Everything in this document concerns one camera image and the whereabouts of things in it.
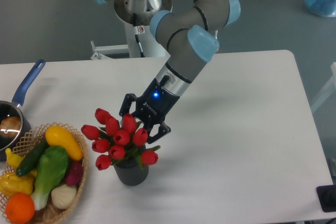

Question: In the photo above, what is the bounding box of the woven wicker basket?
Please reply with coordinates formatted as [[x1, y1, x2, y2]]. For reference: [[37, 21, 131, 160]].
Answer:
[[12, 122, 89, 223]]

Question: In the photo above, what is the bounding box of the purple red onion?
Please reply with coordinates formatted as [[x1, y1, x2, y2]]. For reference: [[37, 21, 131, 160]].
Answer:
[[65, 161, 83, 186]]

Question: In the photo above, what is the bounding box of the brown bread roll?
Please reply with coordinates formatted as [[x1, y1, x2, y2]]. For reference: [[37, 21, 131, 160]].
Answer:
[[1, 116, 21, 139]]

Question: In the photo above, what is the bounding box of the yellow bell pepper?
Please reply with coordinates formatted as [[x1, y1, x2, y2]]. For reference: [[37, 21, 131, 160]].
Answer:
[[1, 172, 35, 198]]

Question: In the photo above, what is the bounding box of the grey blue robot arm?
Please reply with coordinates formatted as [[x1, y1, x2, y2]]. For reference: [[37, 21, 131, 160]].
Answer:
[[96, 0, 240, 144]]

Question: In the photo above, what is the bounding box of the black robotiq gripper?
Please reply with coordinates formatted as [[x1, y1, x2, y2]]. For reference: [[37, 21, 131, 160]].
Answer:
[[119, 77, 180, 144]]

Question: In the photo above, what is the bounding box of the red tulip bouquet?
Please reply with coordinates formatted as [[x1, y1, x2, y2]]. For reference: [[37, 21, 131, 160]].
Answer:
[[81, 108, 160, 170]]

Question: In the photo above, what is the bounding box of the blue handled saucepan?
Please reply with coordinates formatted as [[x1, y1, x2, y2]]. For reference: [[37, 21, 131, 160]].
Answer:
[[1, 59, 46, 162]]

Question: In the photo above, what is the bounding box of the black device at table edge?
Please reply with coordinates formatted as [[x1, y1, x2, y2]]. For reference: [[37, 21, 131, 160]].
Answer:
[[316, 185, 336, 212]]

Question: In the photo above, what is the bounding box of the white garlic bulb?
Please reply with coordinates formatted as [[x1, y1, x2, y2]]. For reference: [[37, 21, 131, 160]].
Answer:
[[51, 184, 77, 209]]

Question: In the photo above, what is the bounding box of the orange fruit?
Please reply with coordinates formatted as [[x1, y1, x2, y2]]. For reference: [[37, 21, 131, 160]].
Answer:
[[5, 193, 35, 223]]

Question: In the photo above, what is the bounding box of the green cucumber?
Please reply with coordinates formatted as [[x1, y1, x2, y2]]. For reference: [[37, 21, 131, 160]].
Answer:
[[16, 138, 49, 177]]

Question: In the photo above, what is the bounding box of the green bok choy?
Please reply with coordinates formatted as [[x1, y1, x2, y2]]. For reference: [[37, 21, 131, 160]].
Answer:
[[31, 146, 69, 211]]

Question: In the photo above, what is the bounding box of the dark grey ribbed vase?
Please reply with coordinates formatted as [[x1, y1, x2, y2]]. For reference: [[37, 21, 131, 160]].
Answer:
[[113, 159, 149, 186]]

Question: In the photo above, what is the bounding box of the yellow squash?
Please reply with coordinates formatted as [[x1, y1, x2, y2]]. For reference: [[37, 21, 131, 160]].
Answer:
[[45, 125, 83, 161]]

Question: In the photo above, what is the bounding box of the white frame at right edge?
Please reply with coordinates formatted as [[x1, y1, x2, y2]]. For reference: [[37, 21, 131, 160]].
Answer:
[[310, 62, 335, 113]]

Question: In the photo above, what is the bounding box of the yellow banana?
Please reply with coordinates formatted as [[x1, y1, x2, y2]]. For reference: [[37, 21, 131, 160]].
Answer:
[[5, 148, 24, 172]]

